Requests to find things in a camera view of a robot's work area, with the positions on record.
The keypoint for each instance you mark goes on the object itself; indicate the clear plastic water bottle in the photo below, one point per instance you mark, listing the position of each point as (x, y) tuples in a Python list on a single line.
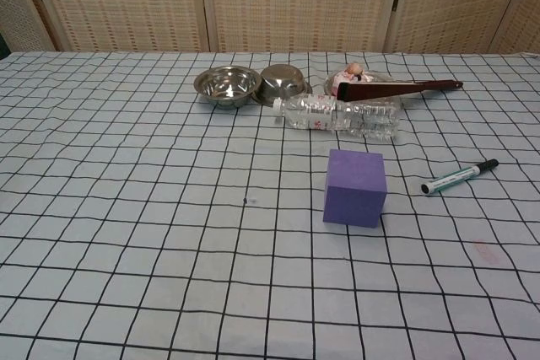
[(337, 114)]

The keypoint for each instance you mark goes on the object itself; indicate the upright steel bowl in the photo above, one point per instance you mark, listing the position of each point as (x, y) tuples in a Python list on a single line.
[(227, 85)]

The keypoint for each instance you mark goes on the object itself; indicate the purple foam cube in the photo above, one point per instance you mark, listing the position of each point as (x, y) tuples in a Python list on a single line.
[(353, 191)]

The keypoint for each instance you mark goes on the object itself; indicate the clear plate with pink dessert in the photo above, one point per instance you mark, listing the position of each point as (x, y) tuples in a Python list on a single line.
[(352, 77)]

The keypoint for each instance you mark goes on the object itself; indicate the green and black marker pen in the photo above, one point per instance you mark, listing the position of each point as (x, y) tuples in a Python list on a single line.
[(457, 175)]

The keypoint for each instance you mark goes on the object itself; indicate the woven folding screen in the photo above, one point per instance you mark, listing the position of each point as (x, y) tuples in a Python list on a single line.
[(270, 1)]

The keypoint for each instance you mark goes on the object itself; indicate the overturned steel bowl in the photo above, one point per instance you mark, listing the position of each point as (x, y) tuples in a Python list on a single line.
[(282, 82)]

